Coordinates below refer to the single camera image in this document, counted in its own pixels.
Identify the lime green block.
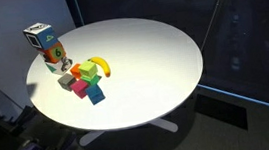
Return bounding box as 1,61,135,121
78,61,98,79

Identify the teal green block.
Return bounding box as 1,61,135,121
80,74,102,86

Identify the magenta block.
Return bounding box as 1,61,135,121
70,80,88,99

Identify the small orange block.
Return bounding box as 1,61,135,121
70,64,81,79

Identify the grey block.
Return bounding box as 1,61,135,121
58,74,77,91

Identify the white bottom picture block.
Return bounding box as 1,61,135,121
46,57,73,75

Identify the orange number six block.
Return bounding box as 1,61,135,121
39,42,66,63

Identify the round white table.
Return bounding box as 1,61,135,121
19,9,212,150

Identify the yellow banana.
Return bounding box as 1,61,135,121
90,57,111,78

